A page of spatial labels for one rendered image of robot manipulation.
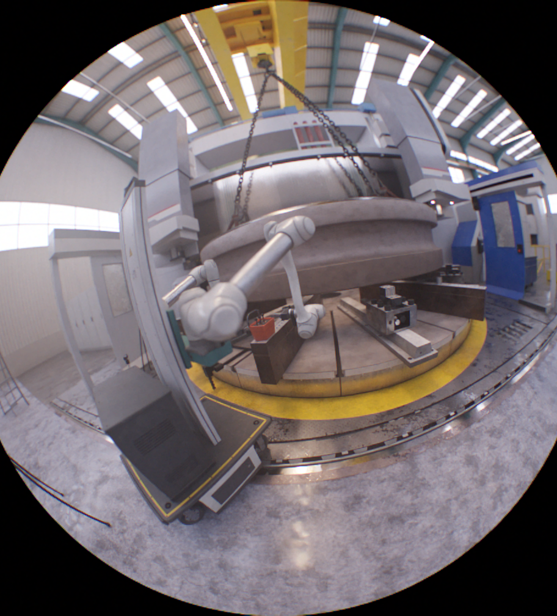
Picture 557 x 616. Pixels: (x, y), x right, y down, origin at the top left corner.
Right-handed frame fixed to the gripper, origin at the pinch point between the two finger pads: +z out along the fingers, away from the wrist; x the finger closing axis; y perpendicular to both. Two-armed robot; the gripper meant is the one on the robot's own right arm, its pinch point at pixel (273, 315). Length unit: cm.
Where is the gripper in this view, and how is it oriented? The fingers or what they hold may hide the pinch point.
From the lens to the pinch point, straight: 144.5
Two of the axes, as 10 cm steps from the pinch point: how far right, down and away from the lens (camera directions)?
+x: -3.8, 2.8, -8.8
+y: -2.0, -9.6, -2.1
